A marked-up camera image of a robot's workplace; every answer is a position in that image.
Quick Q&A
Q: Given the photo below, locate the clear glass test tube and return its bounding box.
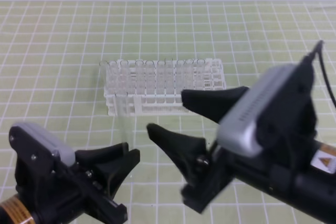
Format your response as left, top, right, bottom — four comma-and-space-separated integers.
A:
115, 91, 131, 151

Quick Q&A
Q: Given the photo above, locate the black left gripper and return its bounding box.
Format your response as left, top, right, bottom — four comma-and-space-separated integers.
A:
9, 127, 140, 223

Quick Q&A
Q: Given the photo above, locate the clear test tube far left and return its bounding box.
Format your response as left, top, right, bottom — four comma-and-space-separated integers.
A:
99, 60, 109, 90

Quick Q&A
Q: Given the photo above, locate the white test tube rack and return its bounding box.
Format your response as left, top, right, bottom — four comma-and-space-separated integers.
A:
103, 58, 226, 116

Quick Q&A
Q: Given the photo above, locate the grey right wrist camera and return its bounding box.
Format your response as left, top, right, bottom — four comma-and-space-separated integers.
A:
216, 64, 314, 158

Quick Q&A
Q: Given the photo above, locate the green checkered tablecloth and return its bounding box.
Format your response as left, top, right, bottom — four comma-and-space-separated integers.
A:
1, 2, 335, 223

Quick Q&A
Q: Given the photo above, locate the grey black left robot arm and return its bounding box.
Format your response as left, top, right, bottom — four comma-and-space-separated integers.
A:
1, 122, 140, 223

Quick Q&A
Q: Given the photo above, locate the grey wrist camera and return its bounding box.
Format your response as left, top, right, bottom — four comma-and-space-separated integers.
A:
216, 64, 314, 158
12, 122, 76, 167

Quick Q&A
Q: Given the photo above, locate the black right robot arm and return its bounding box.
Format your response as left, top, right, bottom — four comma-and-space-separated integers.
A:
146, 100, 335, 223

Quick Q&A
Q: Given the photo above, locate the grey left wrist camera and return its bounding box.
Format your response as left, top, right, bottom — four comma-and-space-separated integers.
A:
12, 122, 76, 167

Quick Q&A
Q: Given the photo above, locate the black camera cable right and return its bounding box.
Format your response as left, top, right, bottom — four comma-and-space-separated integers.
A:
304, 39, 336, 106

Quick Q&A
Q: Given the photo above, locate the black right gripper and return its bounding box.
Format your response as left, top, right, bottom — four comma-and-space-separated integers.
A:
146, 86, 318, 214

